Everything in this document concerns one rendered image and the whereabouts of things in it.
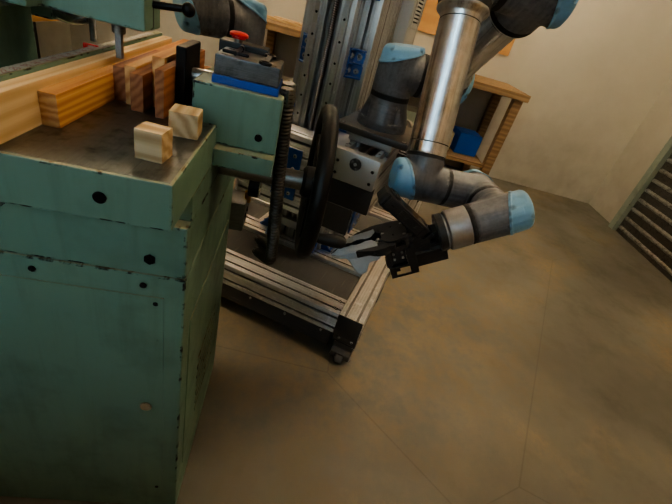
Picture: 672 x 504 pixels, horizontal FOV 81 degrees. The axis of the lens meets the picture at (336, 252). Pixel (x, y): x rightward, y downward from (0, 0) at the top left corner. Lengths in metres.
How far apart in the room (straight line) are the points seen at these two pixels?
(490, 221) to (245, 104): 0.45
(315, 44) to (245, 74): 0.75
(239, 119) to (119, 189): 0.25
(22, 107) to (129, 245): 0.20
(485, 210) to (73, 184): 0.60
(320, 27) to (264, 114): 0.76
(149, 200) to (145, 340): 0.31
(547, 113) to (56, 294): 4.09
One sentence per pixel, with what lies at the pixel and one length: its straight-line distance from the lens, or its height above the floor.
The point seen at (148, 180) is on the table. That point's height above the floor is 0.90.
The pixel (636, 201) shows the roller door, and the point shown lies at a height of 0.29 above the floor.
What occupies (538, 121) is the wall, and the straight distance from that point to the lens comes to 4.31.
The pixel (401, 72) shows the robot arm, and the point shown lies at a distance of 1.19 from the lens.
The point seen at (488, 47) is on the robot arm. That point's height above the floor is 1.10.
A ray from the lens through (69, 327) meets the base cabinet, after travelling 0.76.
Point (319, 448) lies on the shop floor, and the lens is 1.31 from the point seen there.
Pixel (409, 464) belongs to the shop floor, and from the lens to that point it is 1.38.
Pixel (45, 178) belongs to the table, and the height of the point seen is 0.88.
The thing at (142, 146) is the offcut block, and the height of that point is 0.92.
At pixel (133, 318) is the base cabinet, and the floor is 0.62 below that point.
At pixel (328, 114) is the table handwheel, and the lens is 0.68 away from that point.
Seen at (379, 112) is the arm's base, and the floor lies 0.87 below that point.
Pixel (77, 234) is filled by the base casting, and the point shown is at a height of 0.76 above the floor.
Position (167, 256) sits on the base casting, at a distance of 0.61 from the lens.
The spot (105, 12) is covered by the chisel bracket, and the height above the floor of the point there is 1.01.
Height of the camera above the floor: 1.11
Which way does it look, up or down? 32 degrees down
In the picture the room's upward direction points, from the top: 16 degrees clockwise
